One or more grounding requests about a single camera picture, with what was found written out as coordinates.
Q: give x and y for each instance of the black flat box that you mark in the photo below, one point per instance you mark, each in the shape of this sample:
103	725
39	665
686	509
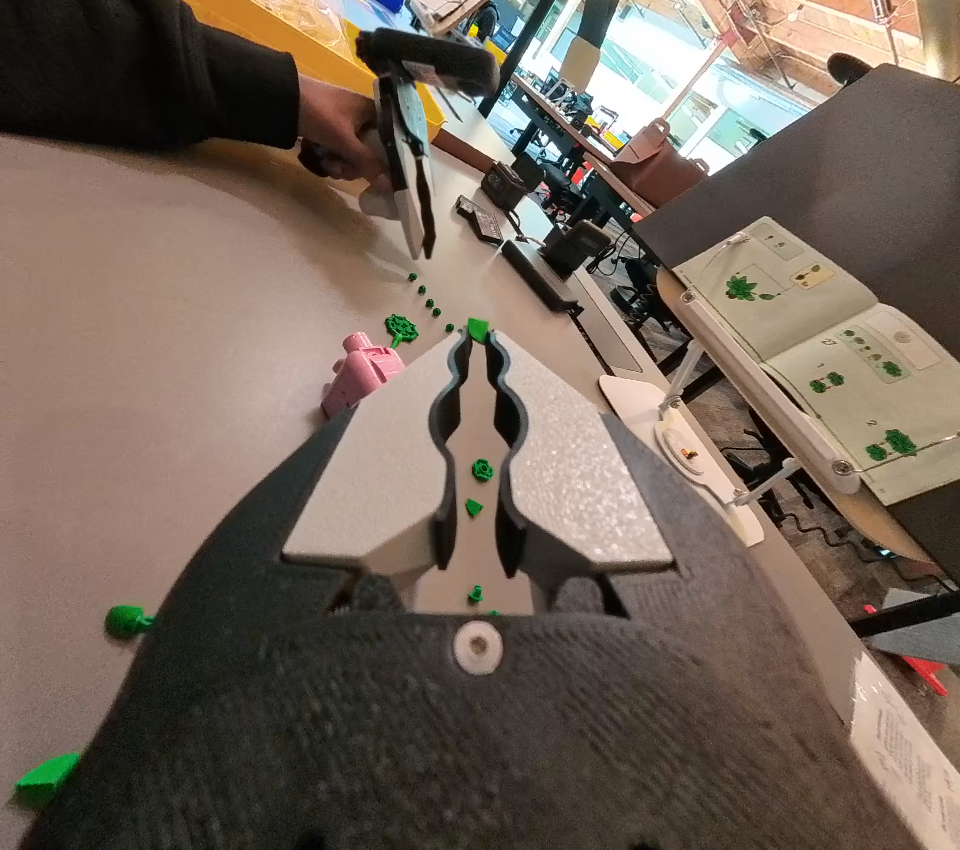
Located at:
536	276

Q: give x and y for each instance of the black charger box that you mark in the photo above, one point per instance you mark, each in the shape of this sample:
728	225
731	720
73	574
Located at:
504	182

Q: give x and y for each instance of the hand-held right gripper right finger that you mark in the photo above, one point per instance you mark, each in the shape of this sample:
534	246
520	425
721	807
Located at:
585	490

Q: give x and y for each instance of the pink toy brick watering can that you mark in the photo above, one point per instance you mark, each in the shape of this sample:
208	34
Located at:
364	370

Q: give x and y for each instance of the person's left hand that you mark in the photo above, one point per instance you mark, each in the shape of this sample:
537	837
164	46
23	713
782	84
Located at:
337	122

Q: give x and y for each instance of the black flat device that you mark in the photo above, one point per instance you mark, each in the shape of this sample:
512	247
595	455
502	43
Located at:
480	216

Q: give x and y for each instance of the red plastic object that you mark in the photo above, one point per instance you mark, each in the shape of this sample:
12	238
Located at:
919	666

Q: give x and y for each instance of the green web piece with stem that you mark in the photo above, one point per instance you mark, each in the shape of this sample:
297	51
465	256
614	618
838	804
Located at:
401	328

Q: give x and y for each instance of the black panel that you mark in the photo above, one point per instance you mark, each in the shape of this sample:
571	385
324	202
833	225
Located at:
825	174

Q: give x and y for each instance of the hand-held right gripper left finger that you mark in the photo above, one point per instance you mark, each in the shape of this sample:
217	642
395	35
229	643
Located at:
375	490

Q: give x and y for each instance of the laminated paper sheet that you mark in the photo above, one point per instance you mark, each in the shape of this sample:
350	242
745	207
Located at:
900	752

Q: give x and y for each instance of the instruction booklet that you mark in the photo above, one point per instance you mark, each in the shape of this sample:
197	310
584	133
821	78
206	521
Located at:
825	355

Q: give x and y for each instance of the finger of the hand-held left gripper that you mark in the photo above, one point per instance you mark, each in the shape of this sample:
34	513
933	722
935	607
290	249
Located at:
430	212
411	212

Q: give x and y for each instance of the green leaf toy piece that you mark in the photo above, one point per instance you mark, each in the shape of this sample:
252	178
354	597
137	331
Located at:
474	507
45	779
127	621
478	328

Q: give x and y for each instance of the wooden desk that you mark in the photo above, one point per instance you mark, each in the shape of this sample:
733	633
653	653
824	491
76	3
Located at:
570	129

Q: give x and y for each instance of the white book stand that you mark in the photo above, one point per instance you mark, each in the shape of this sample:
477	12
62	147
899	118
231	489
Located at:
630	396

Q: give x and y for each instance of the brown cardboard box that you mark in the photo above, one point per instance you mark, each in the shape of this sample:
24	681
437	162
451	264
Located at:
652	159

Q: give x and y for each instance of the green round toy plate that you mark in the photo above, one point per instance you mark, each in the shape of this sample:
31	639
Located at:
484	469

